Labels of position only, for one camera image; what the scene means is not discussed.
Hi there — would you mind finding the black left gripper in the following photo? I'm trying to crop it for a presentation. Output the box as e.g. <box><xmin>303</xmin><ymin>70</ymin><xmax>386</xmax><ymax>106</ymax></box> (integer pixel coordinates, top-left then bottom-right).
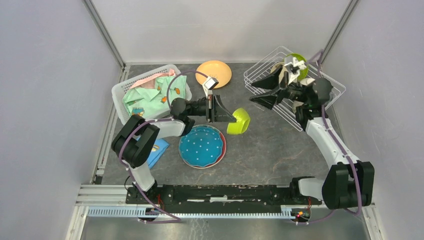
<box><xmin>188</xmin><ymin>94</ymin><xmax>237</xmax><ymax>123</ymax></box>

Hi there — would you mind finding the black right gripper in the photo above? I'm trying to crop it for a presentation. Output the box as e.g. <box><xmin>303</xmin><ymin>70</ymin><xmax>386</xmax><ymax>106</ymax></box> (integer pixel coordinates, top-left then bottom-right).
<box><xmin>249</xmin><ymin>65</ymin><xmax>309</xmax><ymax>111</ymax></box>

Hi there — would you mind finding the lime green plate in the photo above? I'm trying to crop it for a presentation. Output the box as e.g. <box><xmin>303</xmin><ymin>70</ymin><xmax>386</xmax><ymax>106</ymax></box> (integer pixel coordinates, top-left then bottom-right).
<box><xmin>283</xmin><ymin>53</ymin><xmax>309</xmax><ymax>84</ymax></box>

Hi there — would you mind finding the cream floral plate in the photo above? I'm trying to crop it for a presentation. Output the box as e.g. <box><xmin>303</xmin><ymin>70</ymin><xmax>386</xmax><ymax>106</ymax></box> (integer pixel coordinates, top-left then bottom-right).
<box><xmin>270</xmin><ymin>62</ymin><xmax>285</xmax><ymax>76</ymax></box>

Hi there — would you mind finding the green interior mug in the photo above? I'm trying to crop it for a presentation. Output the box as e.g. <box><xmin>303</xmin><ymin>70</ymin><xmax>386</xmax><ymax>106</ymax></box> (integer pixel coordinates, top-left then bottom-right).
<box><xmin>292</xmin><ymin>101</ymin><xmax>304</xmax><ymax>114</ymax></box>

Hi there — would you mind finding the white round bowl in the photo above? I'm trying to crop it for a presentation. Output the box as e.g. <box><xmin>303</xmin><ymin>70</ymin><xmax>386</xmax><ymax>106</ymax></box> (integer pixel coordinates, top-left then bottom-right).
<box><xmin>299</xmin><ymin>78</ymin><xmax>316</xmax><ymax>87</ymax></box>

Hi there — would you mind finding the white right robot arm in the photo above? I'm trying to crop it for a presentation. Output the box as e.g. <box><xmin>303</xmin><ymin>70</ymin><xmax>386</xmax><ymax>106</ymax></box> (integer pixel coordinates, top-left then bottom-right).
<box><xmin>250</xmin><ymin>67</ymin><xmax>375</xmax><ymax>215</ymax></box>

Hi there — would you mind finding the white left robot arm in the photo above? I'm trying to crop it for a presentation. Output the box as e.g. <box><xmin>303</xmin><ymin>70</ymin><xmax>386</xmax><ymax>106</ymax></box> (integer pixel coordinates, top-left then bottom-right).
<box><xmin>111</xmin><ymin>94</ymin><xmax>237</xmax><ymax>204</ymax></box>

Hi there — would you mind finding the teal rimmed red plate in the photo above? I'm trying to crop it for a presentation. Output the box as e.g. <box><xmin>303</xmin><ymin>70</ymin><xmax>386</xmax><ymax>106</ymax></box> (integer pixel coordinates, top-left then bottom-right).
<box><xmin>178</xmin><ymin>124</ymin><xmax>227</xmax><ymax>170</ymax></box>

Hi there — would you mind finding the blue dotted plate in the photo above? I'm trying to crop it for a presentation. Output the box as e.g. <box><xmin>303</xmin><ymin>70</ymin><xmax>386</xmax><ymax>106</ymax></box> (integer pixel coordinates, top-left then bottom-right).
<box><xmin>179</xmin><ymin>126</ymin><xmax>224</xmax><ymax>168</ymax></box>

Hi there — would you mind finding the orange plate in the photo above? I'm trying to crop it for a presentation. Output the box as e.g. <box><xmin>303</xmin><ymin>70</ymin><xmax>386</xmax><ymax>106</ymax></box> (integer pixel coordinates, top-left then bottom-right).
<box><xmin>196</xmin><ymin>60</ymin><xmax>232</xmax><ymax>89</ymax></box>

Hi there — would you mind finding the blue printed cloth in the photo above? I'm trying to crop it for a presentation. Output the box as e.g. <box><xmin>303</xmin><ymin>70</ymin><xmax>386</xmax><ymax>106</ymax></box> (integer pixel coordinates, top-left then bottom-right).
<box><xmin>147</xmin><ymin>138</ymin><xmax>169</xmax><ymax>169</ymax></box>

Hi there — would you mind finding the green printed cloth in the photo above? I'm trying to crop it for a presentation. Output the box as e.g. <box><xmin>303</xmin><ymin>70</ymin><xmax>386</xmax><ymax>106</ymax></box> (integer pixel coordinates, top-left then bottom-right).
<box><xmin>122</xmin><ymin>75</ymin><xmax>187</xmax><ymax>119</ymax></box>

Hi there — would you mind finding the pink cloth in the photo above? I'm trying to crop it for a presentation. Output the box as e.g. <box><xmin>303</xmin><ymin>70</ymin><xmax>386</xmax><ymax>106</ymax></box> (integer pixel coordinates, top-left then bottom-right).
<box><xmin>130</xmin><ymin>69</ymin><xmax>176</xmax><ymax>89</ymax></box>

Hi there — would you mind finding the white wire dish rack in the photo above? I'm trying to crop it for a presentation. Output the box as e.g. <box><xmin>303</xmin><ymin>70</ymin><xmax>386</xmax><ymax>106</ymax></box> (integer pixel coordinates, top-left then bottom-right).
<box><xmin>243</xmin><ymin>46</ymin><xmax>346</xmax><ymax>132</ymax></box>

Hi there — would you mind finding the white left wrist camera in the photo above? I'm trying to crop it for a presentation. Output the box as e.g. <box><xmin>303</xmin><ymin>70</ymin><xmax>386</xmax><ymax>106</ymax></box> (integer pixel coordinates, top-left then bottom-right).
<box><xmin>202</xmin><ymin>76</ymin><xmax>219</xmax><ymax>98</ymax></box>

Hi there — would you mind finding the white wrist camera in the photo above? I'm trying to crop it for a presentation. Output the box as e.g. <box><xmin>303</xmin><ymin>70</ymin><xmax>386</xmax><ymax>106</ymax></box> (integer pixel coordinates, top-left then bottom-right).
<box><xmin>284</xmin><ymin>55</ymin><xmax>307</xmax><ymax>85</ymax></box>
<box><xmin>202</xmin><ymin>76</ymin><xmax>219</xmax><ymax>98</ymax></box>

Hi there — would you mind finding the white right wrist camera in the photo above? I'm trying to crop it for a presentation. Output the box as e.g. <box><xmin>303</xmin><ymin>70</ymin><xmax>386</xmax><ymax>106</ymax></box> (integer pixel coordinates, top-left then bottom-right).
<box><xmin>284</xmin><ymin>55</ymin><xmax>307</xmax><ymax>85</ymax></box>

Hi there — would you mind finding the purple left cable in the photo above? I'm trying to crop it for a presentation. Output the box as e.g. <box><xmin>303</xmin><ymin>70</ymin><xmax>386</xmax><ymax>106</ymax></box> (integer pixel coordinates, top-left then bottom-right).
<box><xmin>117</xmin><ymin>70</ymin><xmax>210</xmax><ymax>224</ymax></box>

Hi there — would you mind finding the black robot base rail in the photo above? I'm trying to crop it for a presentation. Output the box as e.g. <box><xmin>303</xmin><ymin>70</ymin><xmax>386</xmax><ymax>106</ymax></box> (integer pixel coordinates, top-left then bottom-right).
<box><xmin>125</xmin><ymin>183</ymin><xmax>322</xmax><ymax>214</ymax></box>

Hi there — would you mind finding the aluminium corner post right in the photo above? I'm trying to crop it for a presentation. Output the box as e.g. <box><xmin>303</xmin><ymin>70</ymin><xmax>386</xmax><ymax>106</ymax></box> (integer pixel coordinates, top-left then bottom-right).
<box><xmin>318</xmin><ymin>0</ymin><xmax>360</xmax><ymax>64</ymax></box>

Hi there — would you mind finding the aluminium corner post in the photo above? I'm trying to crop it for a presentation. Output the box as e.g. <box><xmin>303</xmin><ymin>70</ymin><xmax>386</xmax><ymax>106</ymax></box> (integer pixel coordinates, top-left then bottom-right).
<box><xmin>82</xmin><ymin>0</ymin><xmax>126</xmax><ymax>69</ymax></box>
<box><xmin>318</xmin><ymin>0</ymin><xmax>360</xmax><ymax>64</ymax></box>

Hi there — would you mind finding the aluminium corner post left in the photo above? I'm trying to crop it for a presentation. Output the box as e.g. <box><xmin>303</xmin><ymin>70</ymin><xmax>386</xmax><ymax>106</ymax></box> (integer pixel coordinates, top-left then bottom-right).
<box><xmin>82</xmin><ymin>0</ymin><xmax>126</xmax><ymax>69</ymax></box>

